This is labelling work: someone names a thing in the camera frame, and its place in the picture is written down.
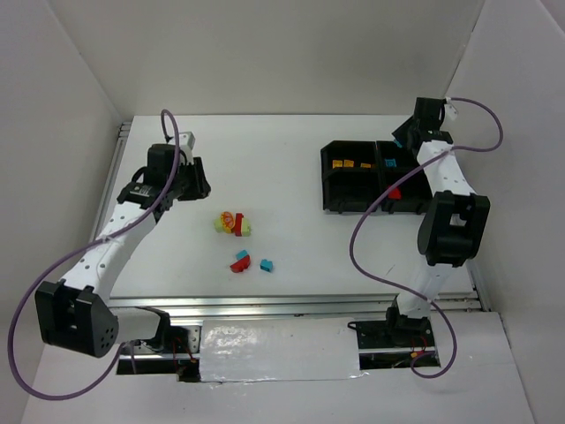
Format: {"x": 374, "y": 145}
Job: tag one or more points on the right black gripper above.
{"x": 404, "y": 133}

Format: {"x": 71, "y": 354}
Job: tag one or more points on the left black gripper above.
{"x": 194, "y": 177}

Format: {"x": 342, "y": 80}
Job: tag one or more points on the red rounded lego brick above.
{"x": 395, "y": 194}

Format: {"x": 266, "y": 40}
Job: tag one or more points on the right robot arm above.
{"x": 453, "y": 225}

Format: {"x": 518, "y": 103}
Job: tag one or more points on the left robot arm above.
{"x": 73, "y": 313}

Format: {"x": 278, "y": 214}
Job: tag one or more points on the light green lego brick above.
{"x": 220, "y": 225}

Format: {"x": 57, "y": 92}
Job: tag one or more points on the red tall lego brick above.
{"x": 237, "y": 229}

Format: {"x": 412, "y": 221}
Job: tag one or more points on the light green rounded lego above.
{"x": 246, "y": 228}

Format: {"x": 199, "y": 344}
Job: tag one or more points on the black four-compartment bin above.
{"x": 353, "y": 190}

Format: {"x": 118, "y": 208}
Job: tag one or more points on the red half-round lego brick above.
{"x": 241, "y": 264}

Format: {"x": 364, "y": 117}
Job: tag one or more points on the small teal lego brick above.
{"x": 266, "y": 265}

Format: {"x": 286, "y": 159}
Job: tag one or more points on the white foil tape panel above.
{"x": 278, "y": 350}

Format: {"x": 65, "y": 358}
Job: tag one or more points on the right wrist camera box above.
{"x": 451, "y": 111}

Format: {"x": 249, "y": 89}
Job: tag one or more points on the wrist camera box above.
{"x": 451, "y": 111}
{"x": 186, "y": 143}

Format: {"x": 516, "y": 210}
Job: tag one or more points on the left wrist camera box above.
{"x": 186, "y": 143}

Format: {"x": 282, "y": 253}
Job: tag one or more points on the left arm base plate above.
{"x": 179, "y": 357}

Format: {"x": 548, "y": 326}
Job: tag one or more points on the aluminium rail frame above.
{"x": 192, "y": 308}

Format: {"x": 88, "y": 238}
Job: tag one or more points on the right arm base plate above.
{"x": 380, "y": 347}

